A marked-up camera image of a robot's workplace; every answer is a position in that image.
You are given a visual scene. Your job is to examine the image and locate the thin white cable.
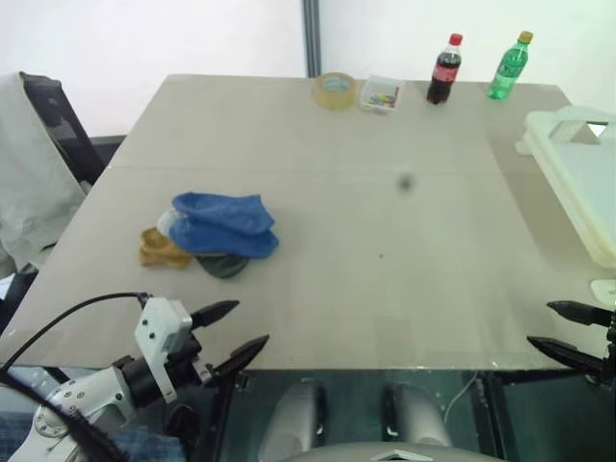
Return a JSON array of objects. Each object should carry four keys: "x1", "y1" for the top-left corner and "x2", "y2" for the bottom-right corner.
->
[{"x1": 442, "y1": 370, "x2": 485, "y2": 420}]

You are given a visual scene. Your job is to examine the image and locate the clear box of coloured clips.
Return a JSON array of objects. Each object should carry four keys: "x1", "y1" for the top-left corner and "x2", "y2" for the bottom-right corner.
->
[{"x1": 358, "y1": 74, "x2": 407, "y2": 116}]

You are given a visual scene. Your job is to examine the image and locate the grey robot torso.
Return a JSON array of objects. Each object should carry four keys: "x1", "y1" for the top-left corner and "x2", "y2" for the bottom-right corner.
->
[{"x1": 288, "y1": 445, "x2": 511, "y2": 462}]

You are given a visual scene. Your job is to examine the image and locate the light grey sock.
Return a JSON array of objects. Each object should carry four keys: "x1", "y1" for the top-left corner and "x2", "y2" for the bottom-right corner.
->
[{"x1": 156, "y1": 209, "x2": 187, "y2": 238}]

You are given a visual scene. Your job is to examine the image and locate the green bottle with yellow cap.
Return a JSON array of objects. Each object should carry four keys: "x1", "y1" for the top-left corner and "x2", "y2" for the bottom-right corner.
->
[{"x1": 486, "y1": 31, "x2": 534, "y2": 101}]

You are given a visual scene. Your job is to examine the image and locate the grey rounded robot leg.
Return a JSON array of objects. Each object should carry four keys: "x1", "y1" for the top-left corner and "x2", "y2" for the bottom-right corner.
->
[
  {"x1": 258, "y1": 379, "x2": 326, "y2": 462},
  {"x1": 382, "y1": 382, "x2": 453, "y2": 451}
]

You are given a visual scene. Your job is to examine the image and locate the blue denim trouser leg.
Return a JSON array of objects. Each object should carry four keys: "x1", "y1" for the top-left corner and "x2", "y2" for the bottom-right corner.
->
[{"x1": 0, "y1": 413, "x2": 187, "y2": 462}]

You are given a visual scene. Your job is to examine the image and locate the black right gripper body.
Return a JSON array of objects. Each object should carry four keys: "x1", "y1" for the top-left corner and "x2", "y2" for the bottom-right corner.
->
[{"x1": 601, "y1": 307, "x2": 616, "y2": 386}]

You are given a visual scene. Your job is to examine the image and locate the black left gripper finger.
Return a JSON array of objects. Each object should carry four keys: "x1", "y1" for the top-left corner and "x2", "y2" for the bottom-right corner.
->
[
  {"x1": 190, "y1": 300, "x2": 241, "y2": 331},
  {"x1": 210, "y1": 335, "x2": 270, "y2": 382}
]

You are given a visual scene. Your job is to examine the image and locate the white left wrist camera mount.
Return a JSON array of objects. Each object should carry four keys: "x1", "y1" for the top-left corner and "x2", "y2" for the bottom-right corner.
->
[{"x1": 133, "y1": 296, "x2": 193, "y2": 404}]

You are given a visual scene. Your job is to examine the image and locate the small white plastic piece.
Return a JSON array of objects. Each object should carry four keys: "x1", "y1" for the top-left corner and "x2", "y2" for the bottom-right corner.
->
[{"x1": 590, "y1": 278, "x2": 616, "y2": 305}]

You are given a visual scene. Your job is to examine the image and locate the blue cloth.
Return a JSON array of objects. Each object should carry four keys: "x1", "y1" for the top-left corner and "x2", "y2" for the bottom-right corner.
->
[
  {"x1": 171, "y1": 192, "x2": 277, "y2": 237},
  {"x1": 167, "y1": 220, "x2": 280, "y2": 260}
]

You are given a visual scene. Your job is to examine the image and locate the cola bottle with red cap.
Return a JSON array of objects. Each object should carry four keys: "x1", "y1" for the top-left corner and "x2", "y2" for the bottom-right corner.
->
[{"x1": 425, "y1": 32, "x2": 465, "y2": 105}]

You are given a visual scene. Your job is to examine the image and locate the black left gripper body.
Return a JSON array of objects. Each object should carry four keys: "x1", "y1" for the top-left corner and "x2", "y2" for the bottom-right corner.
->
[{"x1": 166, "y1": 312, "x2": 216, "y2": 386}]

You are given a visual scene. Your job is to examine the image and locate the black mesh chair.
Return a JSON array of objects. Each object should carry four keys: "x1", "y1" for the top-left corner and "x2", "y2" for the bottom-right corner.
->
[{"x1": 18, "y1": 71, "x2": 129, "y2": 187}]

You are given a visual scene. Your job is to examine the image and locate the dark green cloth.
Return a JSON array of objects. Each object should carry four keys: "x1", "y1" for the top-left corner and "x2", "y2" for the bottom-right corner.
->
[{"x1": 194, "y1": 253, "x2": 250, "y2": 280}]

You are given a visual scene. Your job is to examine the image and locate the grey wall pillar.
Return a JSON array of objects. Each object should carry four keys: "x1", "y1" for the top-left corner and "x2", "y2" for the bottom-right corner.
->
[{"x1": 302, "y1": 0, "x2": 321, "y2": 78}]

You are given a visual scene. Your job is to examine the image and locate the yellow cloth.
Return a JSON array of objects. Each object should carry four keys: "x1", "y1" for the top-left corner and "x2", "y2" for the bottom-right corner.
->
[{"x1": 138, "y1": 226, "x2": 193, "y2": 270}]

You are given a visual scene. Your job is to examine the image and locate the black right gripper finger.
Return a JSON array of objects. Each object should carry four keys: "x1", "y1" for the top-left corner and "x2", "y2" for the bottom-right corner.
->
[
  {"x1": 547, "y1": 300, "x2": 615, "y2": 328},
  {"x1": 526, "y1": 335, "x2": 605, "y2": 381}
]

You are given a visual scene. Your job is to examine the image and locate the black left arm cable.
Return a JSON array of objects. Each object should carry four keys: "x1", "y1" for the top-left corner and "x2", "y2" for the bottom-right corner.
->
[{"x1": 0, "y1": 292, "x2": 150, "y2": 462}]

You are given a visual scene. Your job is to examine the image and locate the clear packing tape roll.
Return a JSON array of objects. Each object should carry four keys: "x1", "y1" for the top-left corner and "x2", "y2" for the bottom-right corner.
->
[{"x1": 311, "y1": 71, "x2": 357, "y2": 112}]

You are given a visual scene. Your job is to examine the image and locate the white plastic bin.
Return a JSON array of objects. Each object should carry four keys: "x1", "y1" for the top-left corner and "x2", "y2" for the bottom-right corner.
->
[{"x1": 514, "y1": 106, "x2": 616, "y2": 269}]

